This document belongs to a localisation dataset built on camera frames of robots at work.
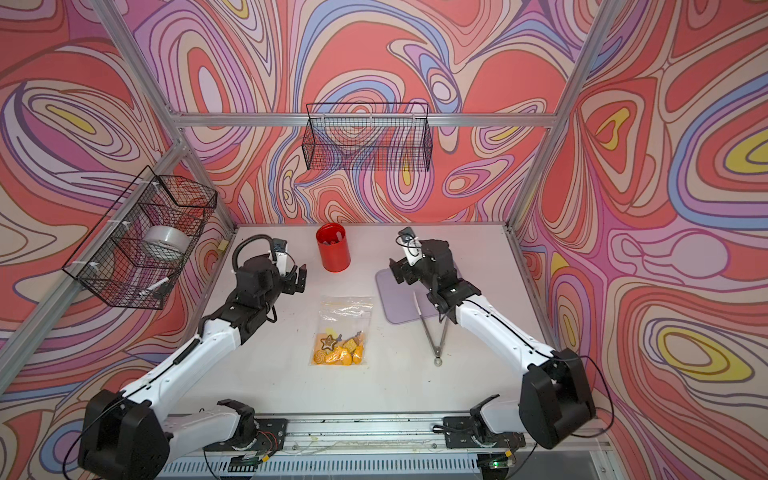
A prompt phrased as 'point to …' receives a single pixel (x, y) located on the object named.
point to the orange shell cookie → (319, 356)
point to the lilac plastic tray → (398, 299)
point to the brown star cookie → (328, 343)
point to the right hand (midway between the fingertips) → (407, 257)
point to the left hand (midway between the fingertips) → (292, 262)
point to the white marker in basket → (159, 283)
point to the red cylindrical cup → (334, 246)
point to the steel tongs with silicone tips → (438, 360)
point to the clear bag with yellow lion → (341, 330)
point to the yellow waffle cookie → (350, 345)
